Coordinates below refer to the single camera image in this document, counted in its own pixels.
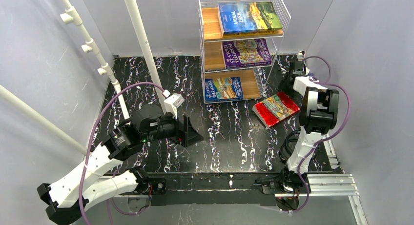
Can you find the white pvc pipe frame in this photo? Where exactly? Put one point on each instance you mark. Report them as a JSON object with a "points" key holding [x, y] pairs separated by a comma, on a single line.
{"points": [[71, 15]]}

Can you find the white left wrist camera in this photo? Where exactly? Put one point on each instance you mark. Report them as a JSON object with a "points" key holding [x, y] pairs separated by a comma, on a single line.
{"points": [[172, 102]]}

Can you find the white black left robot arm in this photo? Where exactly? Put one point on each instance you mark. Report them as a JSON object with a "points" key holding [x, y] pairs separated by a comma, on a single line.
{"points": [[70, 197]]}

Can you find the blue animal farm book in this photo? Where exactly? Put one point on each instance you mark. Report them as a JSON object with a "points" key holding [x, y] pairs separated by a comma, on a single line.
{"points": [[248, 16]]}

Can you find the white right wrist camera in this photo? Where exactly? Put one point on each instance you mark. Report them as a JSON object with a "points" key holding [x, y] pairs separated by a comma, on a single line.
{"points": [[301, 57]]}

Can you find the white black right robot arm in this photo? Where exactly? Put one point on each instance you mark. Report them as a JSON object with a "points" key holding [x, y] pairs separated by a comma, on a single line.
{"points": [[317, 115]]}

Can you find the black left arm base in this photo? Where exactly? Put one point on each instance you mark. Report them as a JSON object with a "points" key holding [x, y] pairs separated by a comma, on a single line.
{"points": [[145, 186]]}

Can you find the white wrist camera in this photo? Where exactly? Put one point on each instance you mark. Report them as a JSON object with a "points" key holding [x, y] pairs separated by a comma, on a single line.
{"points": [[172, 102], [301, 57]]}

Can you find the blue 91-storey treehouse book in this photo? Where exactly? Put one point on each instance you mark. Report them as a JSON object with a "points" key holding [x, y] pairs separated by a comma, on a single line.
{"points": [[223, 89]]}

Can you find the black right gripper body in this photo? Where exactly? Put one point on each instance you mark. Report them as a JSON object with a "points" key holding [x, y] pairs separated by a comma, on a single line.
{"points": [[287, 80]]}

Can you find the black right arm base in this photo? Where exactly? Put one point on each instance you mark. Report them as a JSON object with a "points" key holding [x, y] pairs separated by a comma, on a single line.
{"points": [[281, 188]]}

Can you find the white wire wooden shelf rack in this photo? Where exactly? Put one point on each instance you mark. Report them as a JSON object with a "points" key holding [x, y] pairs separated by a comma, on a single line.
{"points": [[211, 52]]}

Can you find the purple 52-storey treehouse book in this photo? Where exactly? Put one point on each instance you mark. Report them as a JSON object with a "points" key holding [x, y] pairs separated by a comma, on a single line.
{"points": [[246, 53]]}

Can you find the red treehouse book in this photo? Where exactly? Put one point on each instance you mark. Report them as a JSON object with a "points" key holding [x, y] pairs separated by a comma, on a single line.
{"points": [[275, 109]]}

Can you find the orange 130-storey treehouse book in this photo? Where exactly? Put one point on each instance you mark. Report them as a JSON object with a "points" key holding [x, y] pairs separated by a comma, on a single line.
{"points": [[251, 33]]}

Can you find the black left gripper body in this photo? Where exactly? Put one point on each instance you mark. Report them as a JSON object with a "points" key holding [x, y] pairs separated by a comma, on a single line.
{"points": [[185, 131]]}

